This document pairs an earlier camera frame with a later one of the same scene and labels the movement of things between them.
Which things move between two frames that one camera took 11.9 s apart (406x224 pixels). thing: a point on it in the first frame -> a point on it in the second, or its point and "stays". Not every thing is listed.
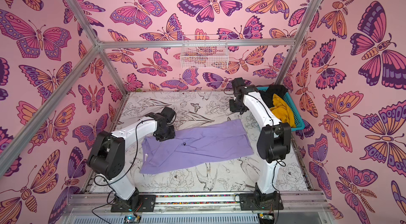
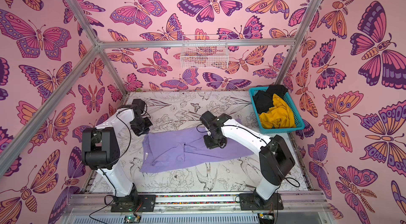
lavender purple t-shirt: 196,148 stays
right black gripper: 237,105 -> 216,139
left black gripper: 160,137 -> 140,132
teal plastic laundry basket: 298,118 stays
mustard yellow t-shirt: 283,113 stays
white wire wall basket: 207,51 stays
